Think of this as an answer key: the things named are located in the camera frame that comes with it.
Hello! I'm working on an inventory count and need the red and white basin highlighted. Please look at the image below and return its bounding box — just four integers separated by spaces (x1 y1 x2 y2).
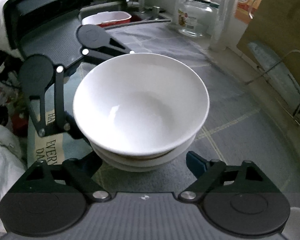
82 11 132 27

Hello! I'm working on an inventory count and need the wooden cutting board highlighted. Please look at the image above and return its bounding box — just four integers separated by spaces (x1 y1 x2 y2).
237 0 300 63

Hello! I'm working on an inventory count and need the metal wire rack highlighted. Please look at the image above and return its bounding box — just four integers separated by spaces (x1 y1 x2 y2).
238 0 300 122

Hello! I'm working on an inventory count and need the glass jar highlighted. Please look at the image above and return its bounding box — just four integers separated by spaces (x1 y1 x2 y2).
177 0 219 37

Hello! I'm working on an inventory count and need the white plate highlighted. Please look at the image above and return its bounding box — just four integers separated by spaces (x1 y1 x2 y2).
282 207 300 240

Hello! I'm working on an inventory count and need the cleaver knife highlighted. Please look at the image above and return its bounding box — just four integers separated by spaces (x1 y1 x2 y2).
248 41 300 114

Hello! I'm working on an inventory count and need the white bowl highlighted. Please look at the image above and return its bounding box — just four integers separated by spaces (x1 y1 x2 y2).
91 134 196 161
93 139 195 173
72 52 211 157

